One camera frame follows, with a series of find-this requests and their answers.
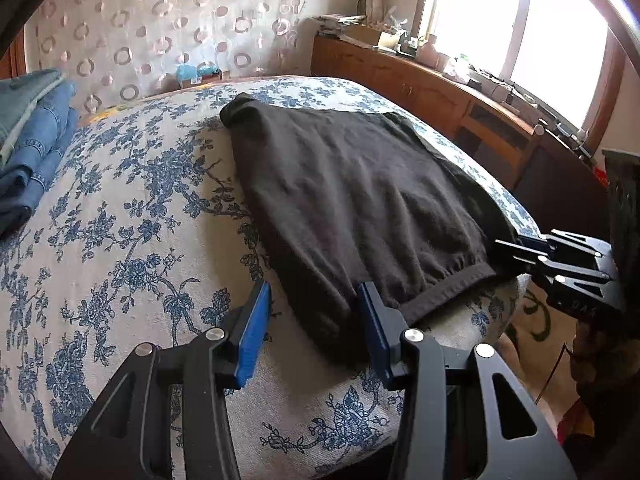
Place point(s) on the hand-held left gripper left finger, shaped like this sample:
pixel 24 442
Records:
pixel 252 335

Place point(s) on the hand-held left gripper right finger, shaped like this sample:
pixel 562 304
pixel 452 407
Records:
pixel 372 335

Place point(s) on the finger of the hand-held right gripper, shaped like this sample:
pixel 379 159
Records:
pixel 535 243
pixel 525 257

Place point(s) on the black pants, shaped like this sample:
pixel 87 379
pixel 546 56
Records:
pixel 350 200

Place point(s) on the person's right hand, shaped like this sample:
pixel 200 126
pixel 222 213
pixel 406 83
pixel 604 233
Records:
pixel 587 355

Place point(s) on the floral floor rug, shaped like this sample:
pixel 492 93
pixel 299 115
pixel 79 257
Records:
pixel 530 320

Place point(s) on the blue floral bedsheet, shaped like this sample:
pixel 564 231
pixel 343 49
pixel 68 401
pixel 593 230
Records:
pixel 125 235

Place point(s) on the white cup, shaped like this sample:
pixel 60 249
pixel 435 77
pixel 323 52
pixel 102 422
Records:
pixel 443 60

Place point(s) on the wooden cabinet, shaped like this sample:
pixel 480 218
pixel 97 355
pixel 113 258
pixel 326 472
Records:
pixel 400 80

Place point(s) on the pink jug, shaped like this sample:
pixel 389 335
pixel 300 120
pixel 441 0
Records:
pixel 428 51

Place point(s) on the window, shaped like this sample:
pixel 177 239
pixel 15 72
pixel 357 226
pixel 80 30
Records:
pixel 475 20

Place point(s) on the small cardboard box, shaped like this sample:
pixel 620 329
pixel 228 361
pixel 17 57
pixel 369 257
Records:
pixel 200 81

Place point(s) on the open cardboard box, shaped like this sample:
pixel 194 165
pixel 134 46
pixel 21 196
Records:
pixel 370 36

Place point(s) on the colourful floral blanket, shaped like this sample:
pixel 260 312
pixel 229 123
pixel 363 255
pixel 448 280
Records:
pixel 107 111

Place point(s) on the dark blue folded jeans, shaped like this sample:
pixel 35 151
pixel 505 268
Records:
pixel 35 160

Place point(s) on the stack of papers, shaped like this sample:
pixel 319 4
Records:
pixel 335 24

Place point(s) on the light blue folded jeans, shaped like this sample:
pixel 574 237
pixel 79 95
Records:
pixel 25 105

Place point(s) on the wooden slatted wardrobe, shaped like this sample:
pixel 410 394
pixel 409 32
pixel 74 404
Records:
pixel 15 60

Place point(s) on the circle patterned wall curtain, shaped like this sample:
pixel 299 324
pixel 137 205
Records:
pixel 150 20

